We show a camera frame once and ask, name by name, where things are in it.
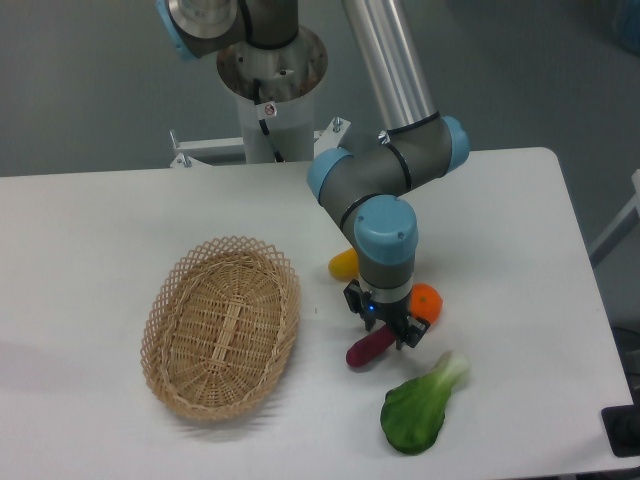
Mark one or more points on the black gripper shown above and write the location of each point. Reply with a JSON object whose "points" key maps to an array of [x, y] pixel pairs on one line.
{"points": [[409, 330]]}

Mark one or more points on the purple sweet potato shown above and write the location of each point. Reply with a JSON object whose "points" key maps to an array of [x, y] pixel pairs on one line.
{"points": [[370, 347]]}

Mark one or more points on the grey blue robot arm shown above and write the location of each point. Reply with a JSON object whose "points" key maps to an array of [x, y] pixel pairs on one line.
{"points": [[364, 195]]}

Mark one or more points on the orange tangerine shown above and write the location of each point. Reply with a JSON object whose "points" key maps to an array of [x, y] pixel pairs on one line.
{"points": [[425, 303]]}

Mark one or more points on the yellow mango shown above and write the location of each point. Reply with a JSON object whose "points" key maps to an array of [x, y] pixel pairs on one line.
{"points": [[344, 266]]}

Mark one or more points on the green bok choy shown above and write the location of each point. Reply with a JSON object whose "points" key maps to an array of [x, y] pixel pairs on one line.
{"points": [[413, 413]]}

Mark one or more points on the woven wicker basket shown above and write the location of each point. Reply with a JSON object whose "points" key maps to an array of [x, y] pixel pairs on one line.
{"points": [[221, 329]]}

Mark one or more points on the black device at table edge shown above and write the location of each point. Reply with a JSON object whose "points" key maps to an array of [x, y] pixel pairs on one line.
{"points": [[622, 428]]}

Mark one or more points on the white metal frame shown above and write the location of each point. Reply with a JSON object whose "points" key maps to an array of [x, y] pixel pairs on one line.
{"points": [[230, 151]]}

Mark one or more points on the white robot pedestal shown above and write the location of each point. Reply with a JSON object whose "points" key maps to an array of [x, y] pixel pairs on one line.
{"points": [[274, 93]]}

